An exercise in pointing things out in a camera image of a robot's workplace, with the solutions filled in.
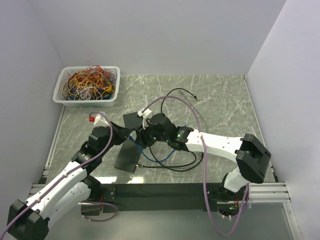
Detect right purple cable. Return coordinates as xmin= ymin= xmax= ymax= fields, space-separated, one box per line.
xmin=142 ymin=96 xmax=251 ymax=238

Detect tangled colourful wires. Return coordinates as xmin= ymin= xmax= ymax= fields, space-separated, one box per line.
xmin=62 ymin=60 xmax=118 ymax=101

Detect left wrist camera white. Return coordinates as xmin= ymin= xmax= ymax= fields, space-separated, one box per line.
xmin=88 ymin=112 xmax=110 ymax=127

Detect white plastic basket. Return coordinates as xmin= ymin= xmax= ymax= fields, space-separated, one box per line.
xmin=52 ymin=65 xmax=121 ymax=108

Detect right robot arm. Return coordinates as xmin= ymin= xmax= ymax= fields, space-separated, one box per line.
xmin=135 ymin=109 xmax=271 ymax=202

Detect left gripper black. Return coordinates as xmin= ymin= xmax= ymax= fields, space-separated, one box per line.
xmin=99 ymin=120 xmax=133 ymax=156

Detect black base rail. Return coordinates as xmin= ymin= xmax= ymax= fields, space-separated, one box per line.
xmin=92 ymin=183 xmax=245 ymax=211

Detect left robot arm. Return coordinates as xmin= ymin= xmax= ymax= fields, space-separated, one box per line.
xmin=4 ymin=123 xmax=133 ymax=240

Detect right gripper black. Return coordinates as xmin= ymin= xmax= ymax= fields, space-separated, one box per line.
xmin=134 ymin=118 xmax=169 ymax=149

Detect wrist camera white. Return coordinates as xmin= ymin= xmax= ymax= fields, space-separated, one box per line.
xmin=137 ymin=108 xmax=153 ymax=129
xmin=88 ymin=112 xmax=110 ymax=127

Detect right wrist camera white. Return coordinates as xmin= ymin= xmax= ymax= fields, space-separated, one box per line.
xmin=137 ymin=108 xmax=153 ymax=129

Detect black network switch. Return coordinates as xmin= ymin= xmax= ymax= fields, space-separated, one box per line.
xmin=122 ymin=112 xmax=143 ymax=130
xmin=113 ymin=139 xmax=141 ymax=173

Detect black ethernet cable short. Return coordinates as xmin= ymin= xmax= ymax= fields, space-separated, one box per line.
xmin=149 ymin=147 xmax=204 ymax=173

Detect blue ethernet cable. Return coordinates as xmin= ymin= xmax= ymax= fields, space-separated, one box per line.
xmin=128 ymin=134 xmax=176 ymax=162

